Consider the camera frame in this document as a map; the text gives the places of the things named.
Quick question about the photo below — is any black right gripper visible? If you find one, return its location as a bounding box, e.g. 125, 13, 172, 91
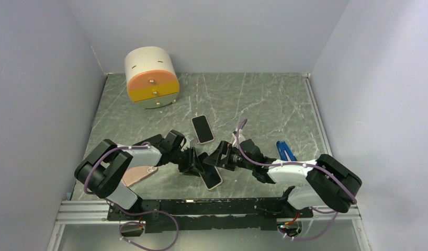
202, 141, 254, 172

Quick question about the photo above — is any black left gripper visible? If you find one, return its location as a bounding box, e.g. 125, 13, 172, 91
171, 146, 206, 177

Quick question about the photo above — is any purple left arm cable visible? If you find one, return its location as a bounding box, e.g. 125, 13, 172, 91
83, 143, 152, 195

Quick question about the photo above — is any aluminium frame rail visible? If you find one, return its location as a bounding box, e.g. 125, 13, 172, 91
55, 200, 109, 224

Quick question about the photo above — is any cream round drawer box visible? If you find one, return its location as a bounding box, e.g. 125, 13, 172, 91
125, 46, 180, 109

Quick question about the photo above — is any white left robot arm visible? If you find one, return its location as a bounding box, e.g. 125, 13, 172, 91
74, 130, 205, 220

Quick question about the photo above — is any pink phone case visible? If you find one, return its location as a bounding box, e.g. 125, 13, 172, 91
121, 166, 158, 187

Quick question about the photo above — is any clear beige phone case back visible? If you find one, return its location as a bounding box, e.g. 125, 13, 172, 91
191, 115, 216, 145

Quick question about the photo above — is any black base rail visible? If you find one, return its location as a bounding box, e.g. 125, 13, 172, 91
107, 197, 313, 233

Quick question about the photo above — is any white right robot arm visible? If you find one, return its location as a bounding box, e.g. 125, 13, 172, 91
202, 139, 363, 217

